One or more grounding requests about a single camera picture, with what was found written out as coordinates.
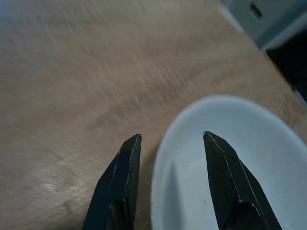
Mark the white deep plate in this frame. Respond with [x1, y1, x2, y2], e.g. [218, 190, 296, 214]
[150, 94, 307, 230]

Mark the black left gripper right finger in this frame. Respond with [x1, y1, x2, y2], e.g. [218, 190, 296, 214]
[202, 130, 283, 230]

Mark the black flat panel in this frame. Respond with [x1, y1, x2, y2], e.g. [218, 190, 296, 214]
[265, 30, 307, 106]

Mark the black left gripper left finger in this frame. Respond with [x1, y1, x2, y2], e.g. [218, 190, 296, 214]
[83, 133, 143, 230]

